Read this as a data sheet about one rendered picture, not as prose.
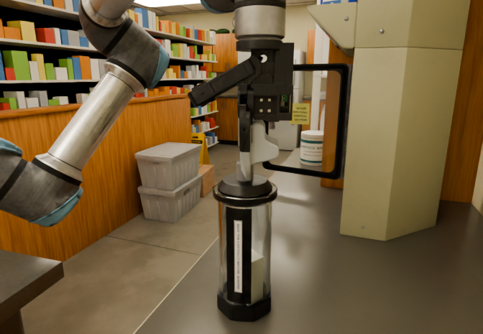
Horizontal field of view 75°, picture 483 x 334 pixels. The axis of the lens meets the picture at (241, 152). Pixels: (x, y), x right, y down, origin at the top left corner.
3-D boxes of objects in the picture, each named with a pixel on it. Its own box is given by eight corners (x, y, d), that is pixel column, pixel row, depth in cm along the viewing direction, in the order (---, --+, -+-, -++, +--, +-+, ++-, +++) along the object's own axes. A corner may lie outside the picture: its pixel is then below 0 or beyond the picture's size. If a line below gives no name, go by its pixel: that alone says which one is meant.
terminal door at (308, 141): (340, 180, 112) (348, 62, 102) (261, 168, 126) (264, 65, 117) (341, 179, 112) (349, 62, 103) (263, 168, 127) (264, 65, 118)
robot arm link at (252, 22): (231, 6, 43) (237, 16, 51) (231, 41, 44) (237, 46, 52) (287, 4, 43) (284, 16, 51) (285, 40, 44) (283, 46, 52)
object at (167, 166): (204, 174, 341) (203, 144, 333) (174, 192, 285) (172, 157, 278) (170, 170, 354) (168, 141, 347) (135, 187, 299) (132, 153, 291)
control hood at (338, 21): (355, 56, 103) (358, 23, 100) (354, 48, 73) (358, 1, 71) (319, 57, 106) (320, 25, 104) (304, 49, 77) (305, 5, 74)
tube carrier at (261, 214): (274, 321, 53) (277, 200, 48) (210, 316, 54) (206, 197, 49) (274, 280, 63) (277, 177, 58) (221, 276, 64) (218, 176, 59)
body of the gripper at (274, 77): (292, 126, 46) (295, 38, 44) (233, 124, 47) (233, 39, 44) (289, 118, 54) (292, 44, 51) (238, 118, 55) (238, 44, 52)
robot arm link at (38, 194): (-12, 199, 73) (121, 22, 87) (52, 225, 81) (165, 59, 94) (-17, 211, 64) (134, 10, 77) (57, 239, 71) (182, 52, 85)
